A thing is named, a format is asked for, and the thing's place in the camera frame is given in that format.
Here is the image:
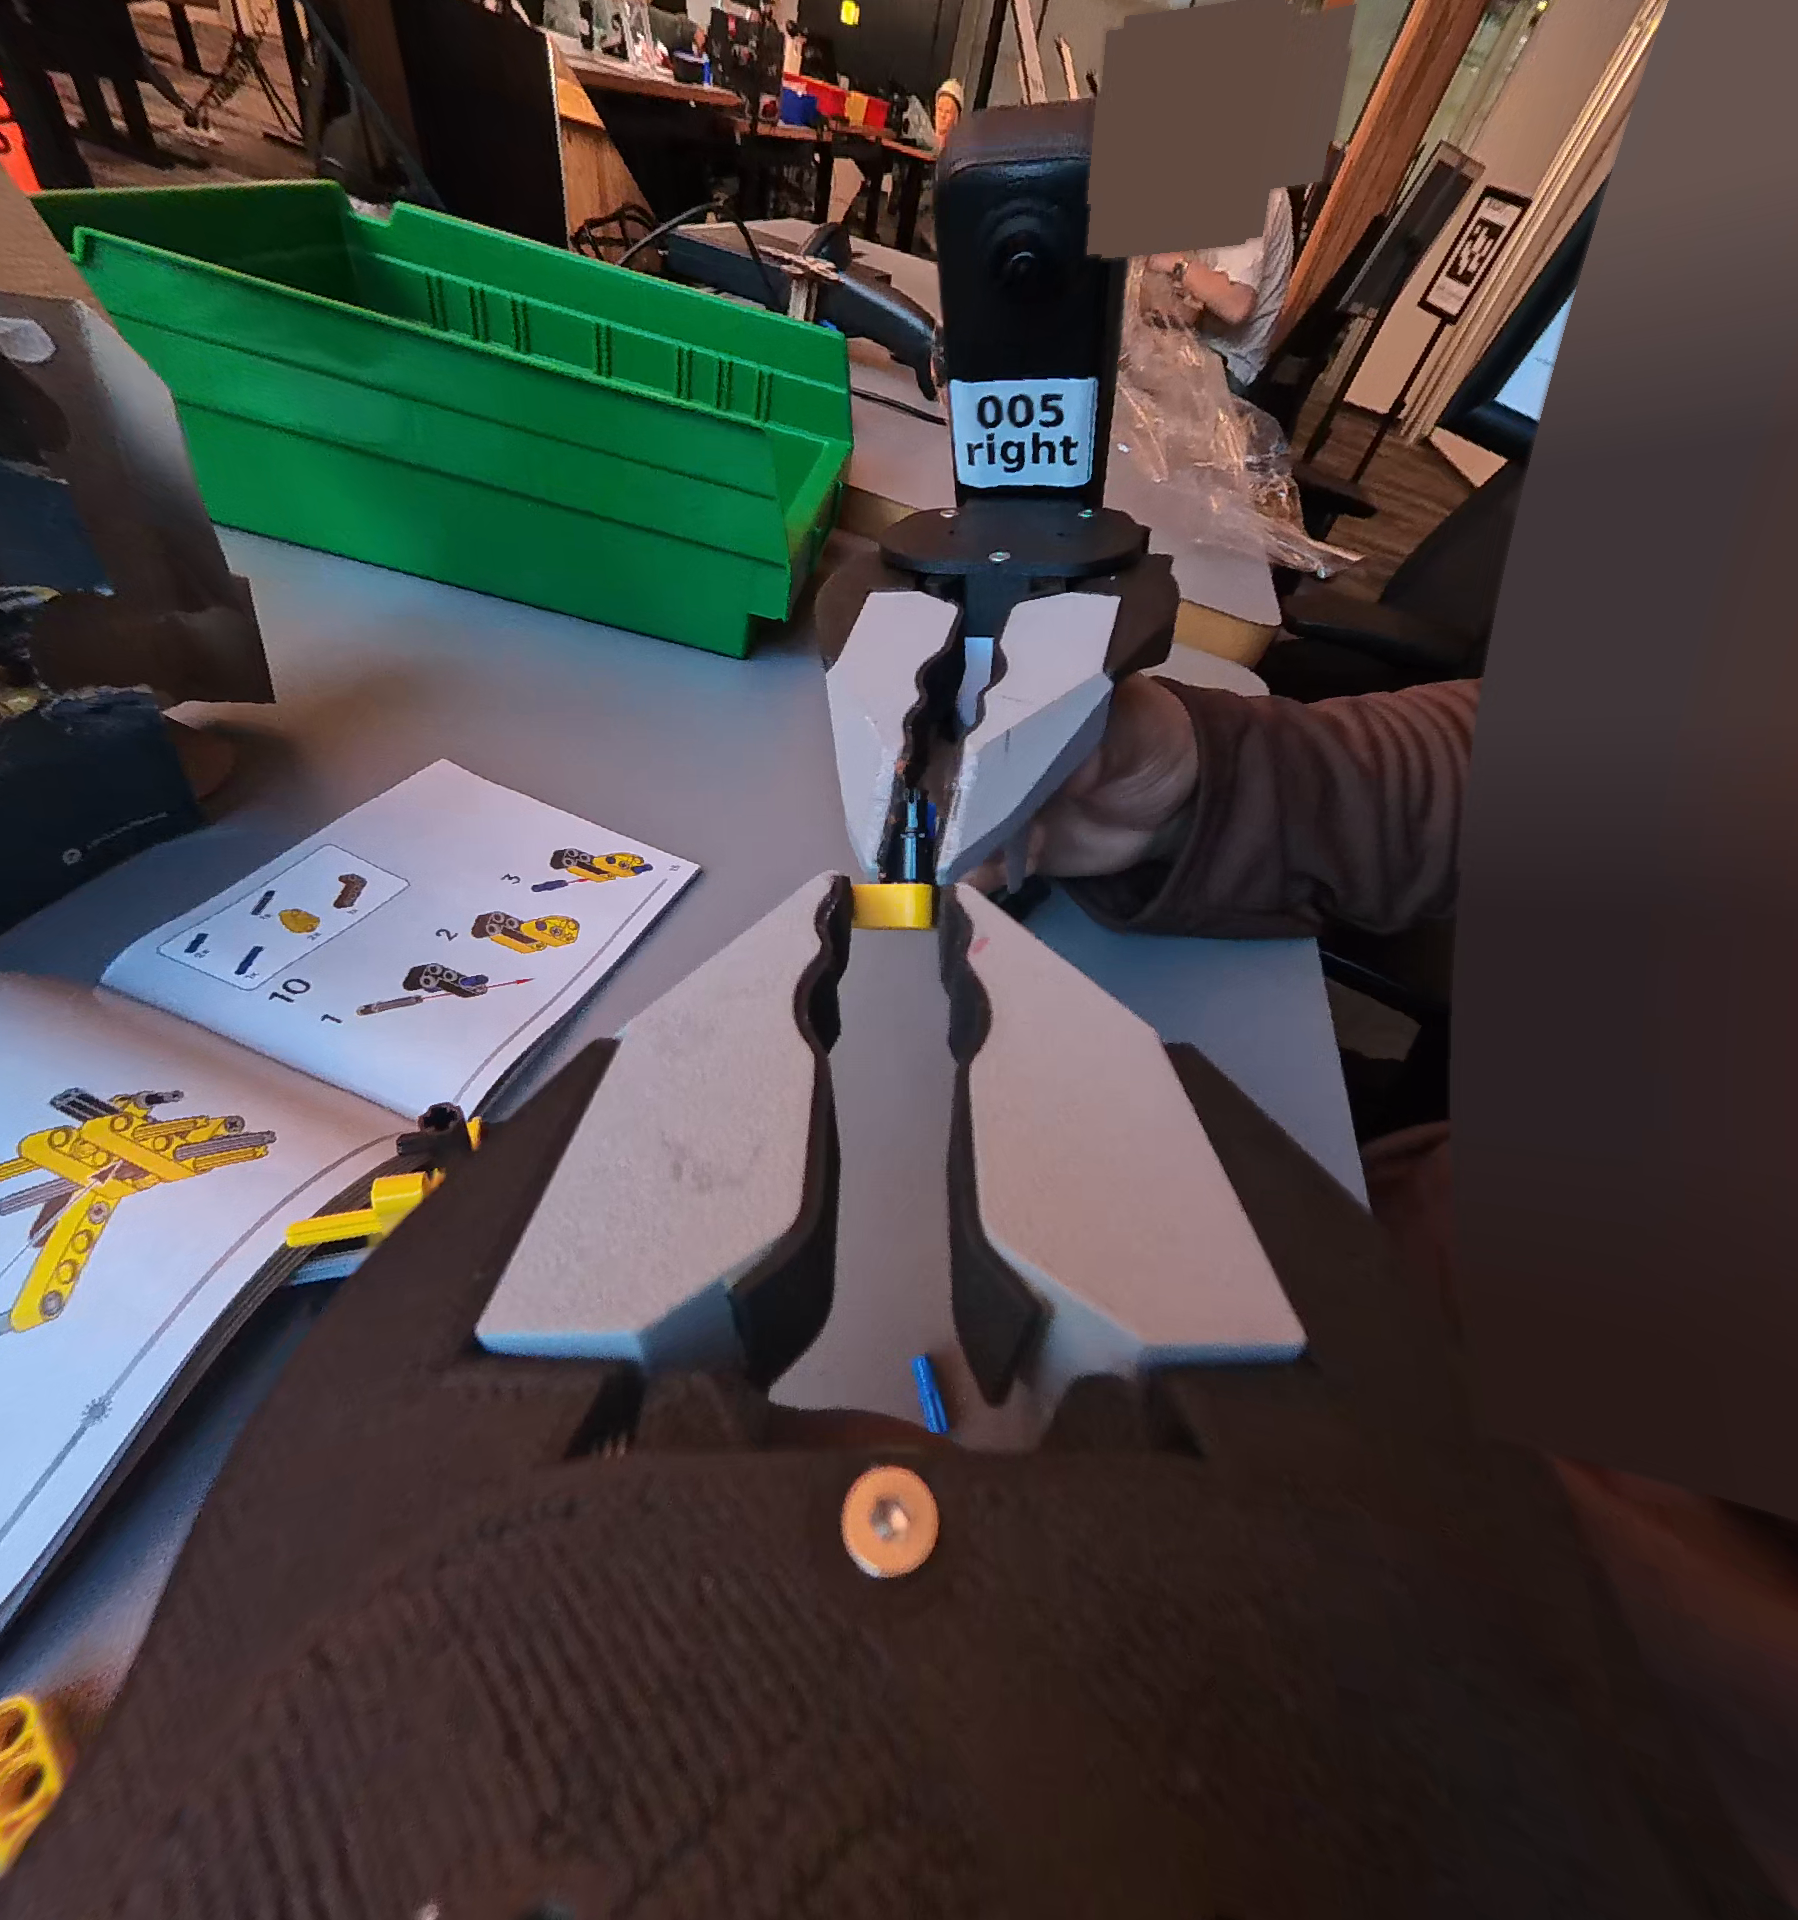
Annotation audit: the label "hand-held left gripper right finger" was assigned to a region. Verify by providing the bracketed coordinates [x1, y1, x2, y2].
[939, 885, 1310, 1407]

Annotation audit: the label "clear plastic bags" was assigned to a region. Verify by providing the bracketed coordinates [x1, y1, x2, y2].
[1120, 298, 1362, 583]

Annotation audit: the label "black cable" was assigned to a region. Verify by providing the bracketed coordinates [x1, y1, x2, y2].
[577, 199, 723, 275]

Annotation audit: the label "green plastic bin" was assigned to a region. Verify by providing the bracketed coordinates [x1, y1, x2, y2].
[32, 182, 857, 664]

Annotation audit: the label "black barcode scanner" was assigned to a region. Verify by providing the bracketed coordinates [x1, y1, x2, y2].
[666, 221, 949, 402]

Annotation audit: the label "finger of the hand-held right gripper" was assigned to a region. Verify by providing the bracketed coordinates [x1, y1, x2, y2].
[933, 592, 1118, 903]
[824, 589, 977, 875]

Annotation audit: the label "person's right hand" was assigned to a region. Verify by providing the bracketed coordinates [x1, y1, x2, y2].
[1029, 675, 1204, 881]

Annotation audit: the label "dark lego set box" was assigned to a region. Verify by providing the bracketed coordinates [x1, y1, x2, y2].
[0, 282, 280, 965]

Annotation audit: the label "yellow lego subassembly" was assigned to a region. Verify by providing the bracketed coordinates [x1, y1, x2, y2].
[286, 1104, 482, 1251]

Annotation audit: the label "dark panel with wooden side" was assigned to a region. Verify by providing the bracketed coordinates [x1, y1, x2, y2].
[387, 0, 649, 252]

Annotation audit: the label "framed black and white marker sign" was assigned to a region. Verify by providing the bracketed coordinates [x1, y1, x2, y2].
[1416, 188, 1534, 323]

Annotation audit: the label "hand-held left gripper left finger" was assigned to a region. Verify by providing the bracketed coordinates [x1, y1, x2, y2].
[475, 873, 855, 1391]

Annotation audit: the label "small curved yellow lego piece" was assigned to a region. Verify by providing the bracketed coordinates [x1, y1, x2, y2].
[0, 1694, 78, 1871]

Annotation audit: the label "lego instruction booklet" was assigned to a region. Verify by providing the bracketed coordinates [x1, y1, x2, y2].
[0, 756, 704, 1715]

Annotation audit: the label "black swivel chair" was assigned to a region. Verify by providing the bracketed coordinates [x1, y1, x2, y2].
[1271, 448, 1520, 706]

